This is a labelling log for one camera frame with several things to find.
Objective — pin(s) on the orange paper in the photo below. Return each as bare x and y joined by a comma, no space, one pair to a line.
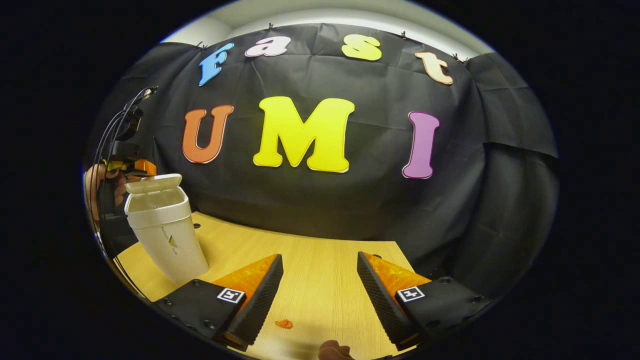
284,324

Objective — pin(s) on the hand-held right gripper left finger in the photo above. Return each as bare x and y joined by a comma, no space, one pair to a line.
260,300

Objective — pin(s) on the white desktop garbage bin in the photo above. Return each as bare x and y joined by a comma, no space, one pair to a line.
170,240

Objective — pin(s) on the wooden desktop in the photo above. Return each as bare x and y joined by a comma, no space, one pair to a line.
320,280

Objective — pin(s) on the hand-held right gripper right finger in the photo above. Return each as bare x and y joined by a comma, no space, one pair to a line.
382,300

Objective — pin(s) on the black backdrop cloth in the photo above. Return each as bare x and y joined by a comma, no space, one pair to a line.
350,210

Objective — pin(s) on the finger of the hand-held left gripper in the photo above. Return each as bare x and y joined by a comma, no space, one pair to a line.
144,168

